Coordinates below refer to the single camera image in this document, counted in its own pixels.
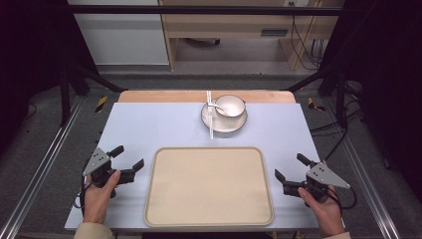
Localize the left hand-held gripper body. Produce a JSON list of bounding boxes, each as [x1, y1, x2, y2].
[[83, 146, 122, 199]]

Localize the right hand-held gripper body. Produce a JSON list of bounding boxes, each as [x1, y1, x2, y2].
[[297, 160, 351, 204]]

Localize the person's right hand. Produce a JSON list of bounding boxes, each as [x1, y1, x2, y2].
[[297, 184, 346, 238]]

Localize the person's left hand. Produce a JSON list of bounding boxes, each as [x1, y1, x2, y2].
[[83, 169, 122, 225]]

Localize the pale blue table mat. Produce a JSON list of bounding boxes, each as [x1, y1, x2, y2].
[[64, 102, 321, 232]]

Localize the yellow black floor tape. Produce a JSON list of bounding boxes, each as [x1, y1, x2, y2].
[[95, 95, 109, 115], [307, 97, 326, 113]]

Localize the beige rectangular tray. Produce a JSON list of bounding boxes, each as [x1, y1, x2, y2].
[[143, 146, 276, 228]]

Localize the white plate dark rim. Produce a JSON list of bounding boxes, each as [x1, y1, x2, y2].
[[200, 103, 249, 134]]

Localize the white bowl dark rim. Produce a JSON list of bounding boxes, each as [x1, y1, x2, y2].
[[214, 94, 247, 119]]

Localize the white chopstick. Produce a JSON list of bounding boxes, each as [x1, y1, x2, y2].
[[205, 90, 213, 140], [208, 90, 215, 140]]

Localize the white ceramic spoon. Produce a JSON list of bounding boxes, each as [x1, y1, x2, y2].
[[207, 102, 231, 118]]

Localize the white cabinet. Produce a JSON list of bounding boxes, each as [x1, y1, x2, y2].
[[67, 0, 170, 66]]

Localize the black curtain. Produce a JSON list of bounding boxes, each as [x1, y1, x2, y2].
[[319, 0, 422, 202], [0, 0, 100, 159]]

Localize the light wooden desk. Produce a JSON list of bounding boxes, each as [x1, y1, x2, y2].
[[158, 0, 345, 72]]

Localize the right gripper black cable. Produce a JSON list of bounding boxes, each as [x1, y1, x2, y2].
[[326, 186, 358, 211]]

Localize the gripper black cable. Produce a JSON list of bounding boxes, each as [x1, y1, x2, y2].
[[71, 174, 94, 213], [326, 186, 358, 211]]

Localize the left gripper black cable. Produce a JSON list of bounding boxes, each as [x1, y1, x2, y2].
[[71, 174, 94, 213]]

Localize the aluminium floor rail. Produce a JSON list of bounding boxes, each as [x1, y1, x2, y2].
[[0, 95, 87, 239], [322, 97, 403, 239]]

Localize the black floor cables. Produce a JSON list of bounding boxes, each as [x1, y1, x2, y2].
[[310, 99, 364, 162]]

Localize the black metal frame stand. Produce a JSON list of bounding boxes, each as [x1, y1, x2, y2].
[[59, 62, 129, 127], [284, 62, 350, 129]]

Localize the black hanging desk cables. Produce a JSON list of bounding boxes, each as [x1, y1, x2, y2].
[[289, 1, 328, 72]]

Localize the black horizontal frame bar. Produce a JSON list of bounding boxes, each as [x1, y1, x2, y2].
[[67, 4, 344, 17]]

